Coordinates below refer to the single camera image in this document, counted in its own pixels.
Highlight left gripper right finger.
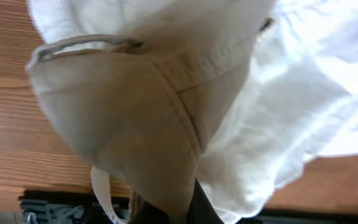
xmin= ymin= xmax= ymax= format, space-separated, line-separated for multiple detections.
xmin=188 ymin=179 xmax=224 ymax=224

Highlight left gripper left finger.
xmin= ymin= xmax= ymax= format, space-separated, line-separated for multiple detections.
xmin=128 ymin=191 xmax=170 ymax=224

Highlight beige khaki shorts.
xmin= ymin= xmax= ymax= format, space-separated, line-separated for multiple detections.
xmin=25 ymin=0 xmax=358 ymax=224

